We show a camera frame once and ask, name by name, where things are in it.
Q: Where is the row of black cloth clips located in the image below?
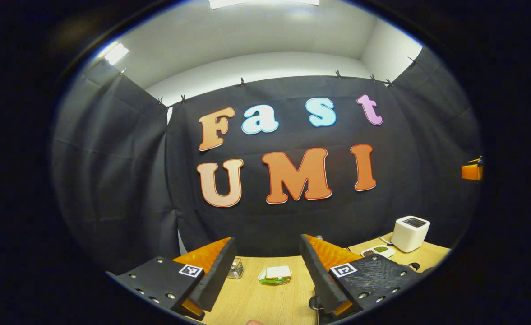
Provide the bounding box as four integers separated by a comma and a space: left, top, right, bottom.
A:
120, 56, 417, 104

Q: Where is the white divided dish with beans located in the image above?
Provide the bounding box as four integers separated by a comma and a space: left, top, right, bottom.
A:
361, 245, 395, 259

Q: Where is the white toaster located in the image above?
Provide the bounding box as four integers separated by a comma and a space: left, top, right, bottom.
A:
391, 216, 430, 253

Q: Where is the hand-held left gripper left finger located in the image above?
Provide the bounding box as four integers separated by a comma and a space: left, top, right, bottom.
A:
107, 237, 238, 321

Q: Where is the black backdrop cloth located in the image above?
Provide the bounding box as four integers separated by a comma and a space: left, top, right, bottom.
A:
51, 45, 482, 274

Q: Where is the small ceiling light panel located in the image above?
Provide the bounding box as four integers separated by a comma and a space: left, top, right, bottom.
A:
103, 43, 129, 65

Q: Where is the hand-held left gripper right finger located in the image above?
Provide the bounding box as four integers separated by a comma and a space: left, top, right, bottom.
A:
300, 234, 428, 319

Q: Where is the sandwich on plate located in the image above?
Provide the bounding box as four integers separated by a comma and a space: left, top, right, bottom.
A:
258, 265, 292, 285

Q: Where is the large ceiling light panel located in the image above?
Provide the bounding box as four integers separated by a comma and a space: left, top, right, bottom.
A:
209, 0, 320, 9

